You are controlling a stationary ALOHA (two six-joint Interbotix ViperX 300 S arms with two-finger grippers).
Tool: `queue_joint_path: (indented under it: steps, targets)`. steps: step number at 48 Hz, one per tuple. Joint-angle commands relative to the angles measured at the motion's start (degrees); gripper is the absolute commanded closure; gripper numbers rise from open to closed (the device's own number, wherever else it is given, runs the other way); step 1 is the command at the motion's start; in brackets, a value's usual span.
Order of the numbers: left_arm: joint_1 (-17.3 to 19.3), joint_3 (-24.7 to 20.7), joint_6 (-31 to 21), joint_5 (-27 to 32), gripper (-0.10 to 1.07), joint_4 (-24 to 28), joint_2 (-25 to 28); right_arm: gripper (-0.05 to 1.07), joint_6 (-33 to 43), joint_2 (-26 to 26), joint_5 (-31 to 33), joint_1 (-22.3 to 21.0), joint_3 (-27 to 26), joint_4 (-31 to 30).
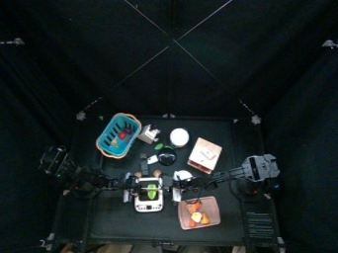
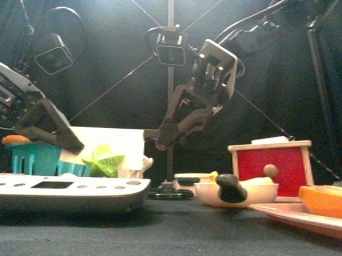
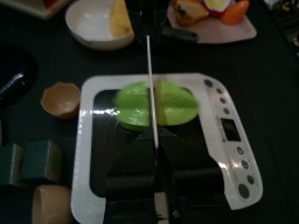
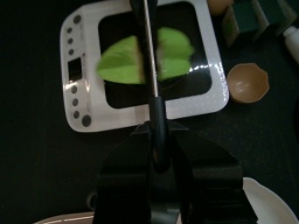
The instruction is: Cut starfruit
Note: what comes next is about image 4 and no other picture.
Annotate black handled toy knife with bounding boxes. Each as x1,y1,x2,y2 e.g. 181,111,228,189
128,0,173,173

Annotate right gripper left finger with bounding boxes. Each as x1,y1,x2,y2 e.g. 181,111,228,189
93,122,155,224

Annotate white toy bottle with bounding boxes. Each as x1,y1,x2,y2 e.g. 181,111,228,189
281,25,299,65

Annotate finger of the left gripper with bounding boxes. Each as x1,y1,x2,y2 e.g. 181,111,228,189
220,3,263,49
249,0,299,39

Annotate white shallow dish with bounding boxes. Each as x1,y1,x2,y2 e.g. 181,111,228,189
240,177,299,224

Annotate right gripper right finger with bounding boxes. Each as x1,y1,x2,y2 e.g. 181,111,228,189
169,120,259,224

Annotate brown toy egg shell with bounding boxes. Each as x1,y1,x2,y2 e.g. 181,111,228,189
225,62,271,105

